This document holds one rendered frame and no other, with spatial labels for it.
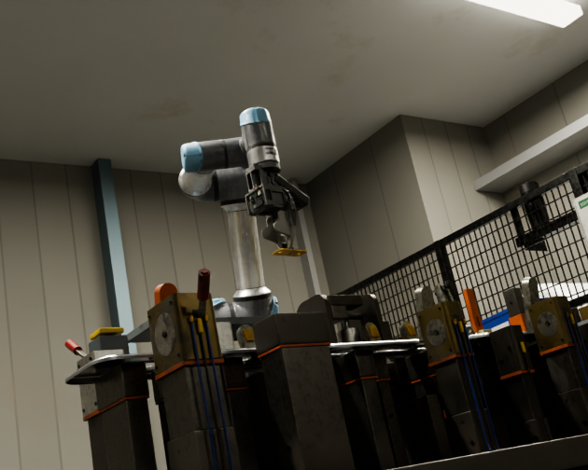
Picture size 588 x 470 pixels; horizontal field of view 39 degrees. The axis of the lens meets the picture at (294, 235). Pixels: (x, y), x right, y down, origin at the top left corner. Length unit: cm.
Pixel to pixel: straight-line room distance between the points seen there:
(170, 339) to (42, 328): 316
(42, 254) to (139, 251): 57
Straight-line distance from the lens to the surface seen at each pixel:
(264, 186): 194
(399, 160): 507
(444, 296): 240
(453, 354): 181
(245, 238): 248
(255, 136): 201
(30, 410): 443
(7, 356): 446
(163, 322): 143
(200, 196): 245
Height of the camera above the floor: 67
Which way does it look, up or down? 19 degrees up
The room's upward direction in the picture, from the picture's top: 12 degrees counter-clockwise
